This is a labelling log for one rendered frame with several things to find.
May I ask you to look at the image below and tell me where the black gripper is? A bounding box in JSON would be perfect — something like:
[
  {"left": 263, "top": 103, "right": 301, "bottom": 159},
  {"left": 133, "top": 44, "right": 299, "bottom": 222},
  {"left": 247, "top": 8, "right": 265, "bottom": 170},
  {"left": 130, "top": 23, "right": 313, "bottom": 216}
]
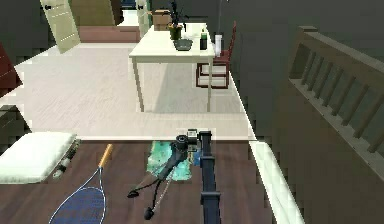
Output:
[{"left": 126, "top": 134, "right": 191, "bottom": 221}]

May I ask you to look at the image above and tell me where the teal cloth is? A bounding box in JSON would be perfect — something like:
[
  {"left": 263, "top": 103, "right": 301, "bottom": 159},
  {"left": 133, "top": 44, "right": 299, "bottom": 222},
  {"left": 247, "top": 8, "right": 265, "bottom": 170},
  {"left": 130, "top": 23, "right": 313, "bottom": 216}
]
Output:
[{"left": 146, "top": 140, "right": 201, "bottom": 182}]

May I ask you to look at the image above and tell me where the blue tennis racket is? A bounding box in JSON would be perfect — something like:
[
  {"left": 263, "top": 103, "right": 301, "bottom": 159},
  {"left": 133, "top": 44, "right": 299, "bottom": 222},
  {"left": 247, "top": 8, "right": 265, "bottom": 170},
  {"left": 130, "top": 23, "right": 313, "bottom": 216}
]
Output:
[{"left": 48, "top": 143, "right": 114, "bottom": 224}]

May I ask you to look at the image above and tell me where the dark dumbbell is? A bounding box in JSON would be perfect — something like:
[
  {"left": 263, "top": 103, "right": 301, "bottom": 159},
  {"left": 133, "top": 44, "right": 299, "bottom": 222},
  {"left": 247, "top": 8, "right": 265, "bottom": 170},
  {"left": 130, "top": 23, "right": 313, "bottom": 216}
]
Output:
[{"left": 51, "top": 139, "right": 82, "bottom": 180}]

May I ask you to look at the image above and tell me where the white pillow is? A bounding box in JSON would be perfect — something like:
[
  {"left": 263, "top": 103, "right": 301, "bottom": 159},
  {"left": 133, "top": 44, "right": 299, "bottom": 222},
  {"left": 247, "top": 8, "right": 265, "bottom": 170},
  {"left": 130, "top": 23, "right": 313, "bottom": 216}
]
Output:
[{"left": 0, "top": 131, "right": 78, "bottom": 185}]

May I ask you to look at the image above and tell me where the white mattress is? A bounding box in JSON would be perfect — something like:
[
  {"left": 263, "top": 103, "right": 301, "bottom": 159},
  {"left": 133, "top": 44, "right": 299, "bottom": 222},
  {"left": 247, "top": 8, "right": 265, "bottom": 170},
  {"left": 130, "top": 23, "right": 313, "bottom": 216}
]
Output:
[{"left": 249, "top": 140, "right": 306, "bottom": 224}]

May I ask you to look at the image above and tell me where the white table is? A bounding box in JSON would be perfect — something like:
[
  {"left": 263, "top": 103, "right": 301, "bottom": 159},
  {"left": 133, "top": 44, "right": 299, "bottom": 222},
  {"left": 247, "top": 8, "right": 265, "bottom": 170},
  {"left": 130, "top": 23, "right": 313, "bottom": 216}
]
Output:
[{"left": 128, "top": 22, "right": 216, "bottom": 113}]

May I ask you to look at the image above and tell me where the dark grey cabinet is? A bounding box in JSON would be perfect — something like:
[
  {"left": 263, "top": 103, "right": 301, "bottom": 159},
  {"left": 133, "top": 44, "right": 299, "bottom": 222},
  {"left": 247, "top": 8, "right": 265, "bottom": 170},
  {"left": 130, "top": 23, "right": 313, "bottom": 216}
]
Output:
[{"left": 0, "top": 104, "right": 33, "bottom": 156}]

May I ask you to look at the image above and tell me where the red wooden chair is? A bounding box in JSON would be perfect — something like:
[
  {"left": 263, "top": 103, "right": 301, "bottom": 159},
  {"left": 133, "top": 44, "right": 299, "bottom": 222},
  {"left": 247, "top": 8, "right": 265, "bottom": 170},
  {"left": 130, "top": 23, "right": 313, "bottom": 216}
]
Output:
[{"left": 195, "top": 20, "right": 238, "bottom": 90}]

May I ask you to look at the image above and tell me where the grey bowl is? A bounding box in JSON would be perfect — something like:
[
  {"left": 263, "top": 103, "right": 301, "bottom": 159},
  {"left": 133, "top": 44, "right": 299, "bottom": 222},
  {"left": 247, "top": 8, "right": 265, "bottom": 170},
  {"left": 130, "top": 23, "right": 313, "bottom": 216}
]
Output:
[{"left": 173, "top": 38, "right": 194, "bottom": 52}]

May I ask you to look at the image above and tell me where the black bottle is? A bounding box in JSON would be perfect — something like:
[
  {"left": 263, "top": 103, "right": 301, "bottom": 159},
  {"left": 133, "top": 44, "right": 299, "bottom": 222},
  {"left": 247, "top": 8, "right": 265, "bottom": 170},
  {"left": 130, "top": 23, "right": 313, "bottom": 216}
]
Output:
[{"left": 199, "top": 28, "right": 208, "bottom": 51}]

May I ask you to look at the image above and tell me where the potted house plant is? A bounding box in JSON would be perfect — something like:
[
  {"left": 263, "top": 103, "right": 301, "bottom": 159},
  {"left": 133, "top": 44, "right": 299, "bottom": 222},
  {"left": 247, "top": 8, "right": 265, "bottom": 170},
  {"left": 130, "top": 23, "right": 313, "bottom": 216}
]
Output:
[{"left": 165, "top": 0, "right": 188, "bottom": 42}]

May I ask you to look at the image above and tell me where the white cup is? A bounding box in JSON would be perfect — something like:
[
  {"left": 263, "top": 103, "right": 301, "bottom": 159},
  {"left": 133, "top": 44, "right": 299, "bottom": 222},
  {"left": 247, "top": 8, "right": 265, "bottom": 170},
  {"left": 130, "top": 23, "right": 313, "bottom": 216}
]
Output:
[{"left": 214, "top": 33, "right": 223, "bottom": 58}]

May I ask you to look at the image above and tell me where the brown cardboard box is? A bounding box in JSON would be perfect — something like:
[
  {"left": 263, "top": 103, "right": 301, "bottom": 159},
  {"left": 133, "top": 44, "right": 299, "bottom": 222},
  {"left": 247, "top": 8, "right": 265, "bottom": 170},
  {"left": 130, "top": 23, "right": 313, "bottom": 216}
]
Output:
[{"left": 147, "top": 9, "right": 173, "bottom": 32}]

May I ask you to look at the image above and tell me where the dark red cupboard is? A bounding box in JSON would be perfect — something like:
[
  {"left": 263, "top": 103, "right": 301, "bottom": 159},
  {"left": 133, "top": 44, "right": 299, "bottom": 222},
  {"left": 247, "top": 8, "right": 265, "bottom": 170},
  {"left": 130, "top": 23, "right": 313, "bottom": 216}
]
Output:
[{"left": 0, "top": 41, "right": 24, "bottom": 98}]

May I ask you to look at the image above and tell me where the brown cupboard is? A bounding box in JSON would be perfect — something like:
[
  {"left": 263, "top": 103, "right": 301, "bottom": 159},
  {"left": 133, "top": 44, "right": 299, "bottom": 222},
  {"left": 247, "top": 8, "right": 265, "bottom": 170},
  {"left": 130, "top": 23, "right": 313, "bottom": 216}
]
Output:
[{"left": 68, "top": 0, "right": 125, "bottom": 27}]

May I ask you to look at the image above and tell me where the brown wooden bed frame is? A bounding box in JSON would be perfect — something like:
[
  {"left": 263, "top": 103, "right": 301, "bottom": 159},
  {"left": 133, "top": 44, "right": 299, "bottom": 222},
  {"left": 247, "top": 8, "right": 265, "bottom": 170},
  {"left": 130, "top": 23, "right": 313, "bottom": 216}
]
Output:
[{"left": 273, "top": 25, "right": 384, "bottom": 224}]

